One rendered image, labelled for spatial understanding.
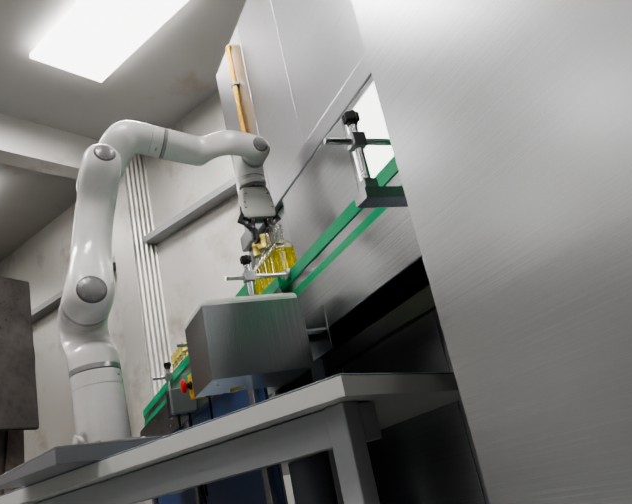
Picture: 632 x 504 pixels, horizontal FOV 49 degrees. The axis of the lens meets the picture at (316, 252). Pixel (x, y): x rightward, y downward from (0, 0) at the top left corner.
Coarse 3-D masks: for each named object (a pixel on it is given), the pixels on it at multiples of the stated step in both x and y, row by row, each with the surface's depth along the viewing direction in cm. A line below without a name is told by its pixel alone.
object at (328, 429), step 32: (320, 416) 111; (352, 416) 108; (224, 448) 125; (256, 448) 119; (288, 448) 114; (320, 448) 110; (352, 448) 105; (128, 480) 142; (160, 480) 135; (192, 480) 129; (352, 480) 105
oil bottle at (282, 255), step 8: (280, 240) 189; (272, 248) 189; (280, 248) 187; (288, 248) 188; (272, 256) 189; (280, 256) 186; (288, 256) 187; (272, 264) 189; (280, 264) 185; (288, 264) 186
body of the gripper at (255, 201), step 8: (256, 184) 205; (240, 192) 205; (248, 192) 204; (256, 192) 205; (264, 192) 206; (240, 200) 204; (248, 200) 203; (256, 200) 204; (264, 200) 205; (272, 200) 207; (240, 208) 205; (248, 208) 202; (256, 208) 203; (264, 208) 204; (272, 208) 206; (248, 216) 202; (256, 216) 203; (264, 216) 204; (272, 216) 205
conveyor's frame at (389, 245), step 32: (384, 224) 127; (352, 256) 139; (384, 256) 128; (416, 256) 118; (320, 288) 154; (352, 288) 140; (384, 288) 151; (416, 288) 140; (352, 320) 166; (160, 416) 276; (192, 416) 231
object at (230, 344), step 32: (192, 320) 149; (224, 320) 142; (256, 320) 145; (288, 320) 148; (320, 320) 154; (192, 352) 151; (224, 352) 140; (256, 352) 142; (288, 352) 145; (320, 352) 155; (224, 384) 144; (256, 384) 152
